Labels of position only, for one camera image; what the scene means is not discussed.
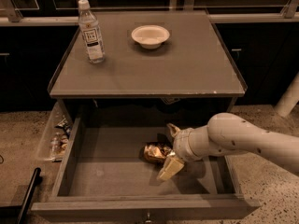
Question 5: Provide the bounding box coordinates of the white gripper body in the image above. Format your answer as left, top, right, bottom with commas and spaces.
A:
173, 128, 202, 162

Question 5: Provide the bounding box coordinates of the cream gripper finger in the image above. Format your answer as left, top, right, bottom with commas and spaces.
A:
167, 123, 180, 138
157, 155, 185, 181

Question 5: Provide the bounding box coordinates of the crushed orange soda can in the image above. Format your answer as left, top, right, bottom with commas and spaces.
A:
143, 142, 172, 163

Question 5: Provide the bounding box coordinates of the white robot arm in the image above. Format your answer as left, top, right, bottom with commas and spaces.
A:
158, 113, 299, 181

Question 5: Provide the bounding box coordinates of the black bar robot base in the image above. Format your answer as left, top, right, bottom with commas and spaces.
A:
0, 167, 43, 224

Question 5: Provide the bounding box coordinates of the grey cabinet with counter top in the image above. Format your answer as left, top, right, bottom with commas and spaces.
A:
47, 10, 249, 129

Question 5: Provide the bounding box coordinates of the open grey top drawer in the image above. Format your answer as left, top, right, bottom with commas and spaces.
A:
32, 105, 260, 222

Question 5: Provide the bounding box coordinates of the white paper bowl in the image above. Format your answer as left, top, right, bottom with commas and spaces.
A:
131, 25, 170, 49

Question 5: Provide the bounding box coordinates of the white pole leg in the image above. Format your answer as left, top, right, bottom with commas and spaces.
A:
275, 72, 299, 117

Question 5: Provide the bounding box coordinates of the clear plastic bin with snacks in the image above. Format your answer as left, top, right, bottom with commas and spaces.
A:
36, 104, 72, 162

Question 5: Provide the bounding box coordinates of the clear plastic tea bottle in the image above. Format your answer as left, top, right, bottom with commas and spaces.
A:
78, 0, 105, 63

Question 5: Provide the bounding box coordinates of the metal drawer handle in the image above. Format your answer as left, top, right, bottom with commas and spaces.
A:
144, 213, 152, 224

